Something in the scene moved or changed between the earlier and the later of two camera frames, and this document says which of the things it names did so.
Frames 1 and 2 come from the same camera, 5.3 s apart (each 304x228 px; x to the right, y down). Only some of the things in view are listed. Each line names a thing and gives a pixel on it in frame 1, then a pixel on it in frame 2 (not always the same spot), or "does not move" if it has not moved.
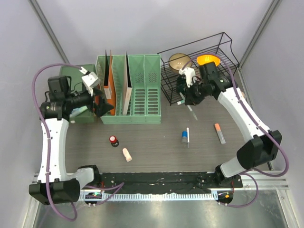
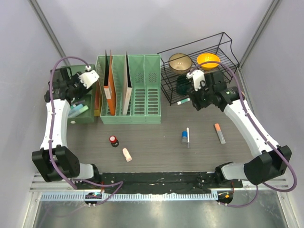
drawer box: (76, 74) does not move
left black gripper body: (94, 103) → (79, 90)
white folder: (127, 102) does not move
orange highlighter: (220, 134) does not move
